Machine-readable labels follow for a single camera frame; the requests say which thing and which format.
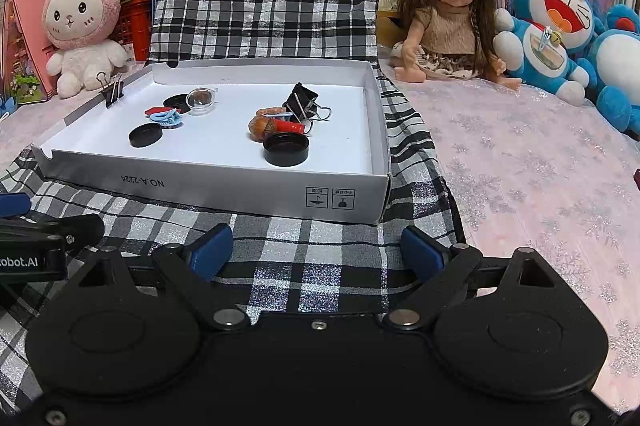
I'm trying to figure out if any clear plastic dome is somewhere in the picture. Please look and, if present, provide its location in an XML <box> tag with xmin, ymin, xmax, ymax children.
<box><xmin>185</xmin><ymin>87</ymin><xmax>219</xmax><ymax>114</ymax></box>

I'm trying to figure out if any black white plaid cloth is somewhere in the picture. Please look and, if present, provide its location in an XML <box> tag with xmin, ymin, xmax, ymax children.
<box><xmin>0</xmin><ymin>0</ymin><xmax>468</xmax><ymax>407</ymax></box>

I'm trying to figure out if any brown-haired baby doll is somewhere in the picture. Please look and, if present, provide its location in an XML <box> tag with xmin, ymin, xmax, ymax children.
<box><xmin>390</xmin><ymin>0</ymin><xmax>523</xmax><ymax>87</ymax></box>

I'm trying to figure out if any plain blue hair clip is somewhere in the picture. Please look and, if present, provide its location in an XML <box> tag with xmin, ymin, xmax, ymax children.
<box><xmin>150</xmin><ymin>109</ymin><xmax>183</xmax><ymax>129</ymax></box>

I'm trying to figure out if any large black binder clip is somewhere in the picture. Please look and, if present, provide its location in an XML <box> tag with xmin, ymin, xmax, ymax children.
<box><xmin>282</xmin><ymin>82</ymin><xmax>332</xmax><ymax>123</ymax></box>

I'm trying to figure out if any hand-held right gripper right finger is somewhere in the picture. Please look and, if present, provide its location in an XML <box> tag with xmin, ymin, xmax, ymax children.
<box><xmin>382</xmin><ymin>226</ymin><xmax>588</xmax><ymax>332</ymax></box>

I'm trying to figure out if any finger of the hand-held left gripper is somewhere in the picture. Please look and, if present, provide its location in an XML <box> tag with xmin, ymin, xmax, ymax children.
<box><xmin>0</xmin><ymin>193</ymin><xmax>32</xmax><ymax>217</ymax></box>
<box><xmin>0</xmin><ymin>213</ymin><xmax>106</xmax><ymax>252</ymax></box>

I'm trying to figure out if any red plastic crate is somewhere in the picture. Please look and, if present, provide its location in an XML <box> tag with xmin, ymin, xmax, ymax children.
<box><xmin>117</xmin><ymin>0</ymin><xmax>153</xmax><ymax>63</ymax></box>

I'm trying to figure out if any pink toy house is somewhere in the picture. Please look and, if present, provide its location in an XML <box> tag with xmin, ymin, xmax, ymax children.
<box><xmin>0</xmin><ymin>0</ymin><xmax>58</xmax><ymax>104</ymax></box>

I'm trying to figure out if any blue robot cat plush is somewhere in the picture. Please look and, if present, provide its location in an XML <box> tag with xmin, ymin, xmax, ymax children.
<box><xmin>582</xmin><ymin>4</ymin><xmax>640</xmax><ymax>134</ymax></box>
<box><xmin>492</xmin><ymin>0</ymin><xmax>608</xmax><ymax>107</ymax></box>

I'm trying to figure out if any pink bunny plush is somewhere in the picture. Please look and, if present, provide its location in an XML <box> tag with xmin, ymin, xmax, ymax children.
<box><xmin>41</xmin><ymin>0</ymin><xmax>131</xmax><ymax>100</ymax></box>

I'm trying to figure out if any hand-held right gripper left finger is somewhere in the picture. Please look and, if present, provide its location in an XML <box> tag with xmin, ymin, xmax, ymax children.
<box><xmin>55</xmin><ymin>223</ymin><xmax>251</xmax><ymax>332</ymax></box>

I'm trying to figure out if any white cardboard box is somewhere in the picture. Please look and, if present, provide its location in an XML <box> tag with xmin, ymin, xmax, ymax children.
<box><xmin>31</xmin><ymin>59</ymin><xmax>391</xmax><ymax>225</ymax></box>

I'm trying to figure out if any small black binder clip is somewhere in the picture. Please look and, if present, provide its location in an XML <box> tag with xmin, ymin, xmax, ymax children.
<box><xmin>97</xmin><ymin>73</ymin><xmax>125</xmax><ymax>108</ymax></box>

